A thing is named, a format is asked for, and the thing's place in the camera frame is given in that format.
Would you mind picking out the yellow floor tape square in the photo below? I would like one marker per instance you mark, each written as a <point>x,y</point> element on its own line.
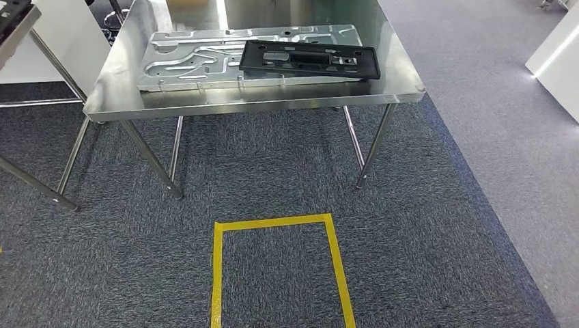
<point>217,280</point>

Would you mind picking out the black object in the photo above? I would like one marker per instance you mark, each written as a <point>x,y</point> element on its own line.
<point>11,13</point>

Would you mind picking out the black plastic panel part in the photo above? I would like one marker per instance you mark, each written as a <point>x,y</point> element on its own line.
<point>362,68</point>

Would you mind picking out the black chrome stool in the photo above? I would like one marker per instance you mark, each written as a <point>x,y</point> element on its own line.
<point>115,20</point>

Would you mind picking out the white block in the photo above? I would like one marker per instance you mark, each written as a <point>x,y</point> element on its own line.
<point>561,68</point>

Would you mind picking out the white cabinet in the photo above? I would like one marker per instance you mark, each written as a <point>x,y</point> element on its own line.
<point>68,45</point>

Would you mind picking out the stamped metal panel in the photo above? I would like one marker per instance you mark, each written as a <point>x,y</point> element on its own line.
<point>181,59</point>

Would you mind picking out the stainless steel table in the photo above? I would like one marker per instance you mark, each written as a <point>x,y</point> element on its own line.
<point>45,189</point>

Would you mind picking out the stainless steel workbench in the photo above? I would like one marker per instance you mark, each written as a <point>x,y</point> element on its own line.
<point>271,97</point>

